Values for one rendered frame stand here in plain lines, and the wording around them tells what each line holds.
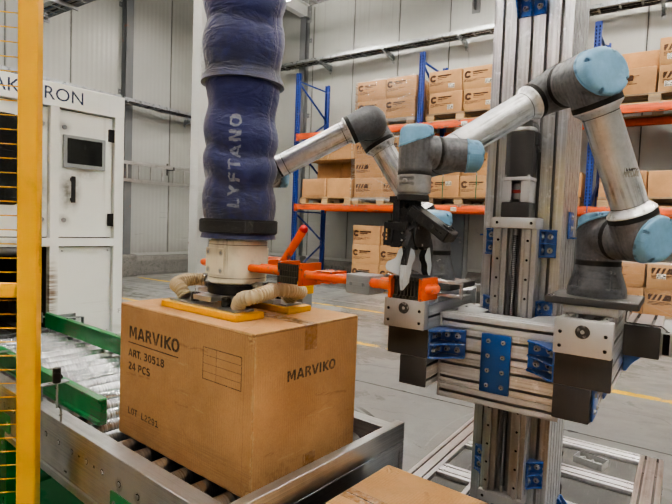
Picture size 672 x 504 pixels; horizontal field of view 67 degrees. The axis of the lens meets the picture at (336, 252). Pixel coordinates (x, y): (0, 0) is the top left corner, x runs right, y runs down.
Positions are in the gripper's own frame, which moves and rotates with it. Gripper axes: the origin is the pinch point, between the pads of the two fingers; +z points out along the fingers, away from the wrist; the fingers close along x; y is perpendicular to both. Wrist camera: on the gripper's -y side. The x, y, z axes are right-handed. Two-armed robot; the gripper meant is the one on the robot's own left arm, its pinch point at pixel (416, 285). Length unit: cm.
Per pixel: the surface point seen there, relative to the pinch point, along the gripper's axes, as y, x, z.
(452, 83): 345, -687, -258
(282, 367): 29.9, 10.8, 22.8
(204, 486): 45, 22, 54
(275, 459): 30, 12, 45
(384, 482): 13, -11, 54
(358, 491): 15, -3, 54
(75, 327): 217, -24, 47
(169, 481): 45, 32, 49
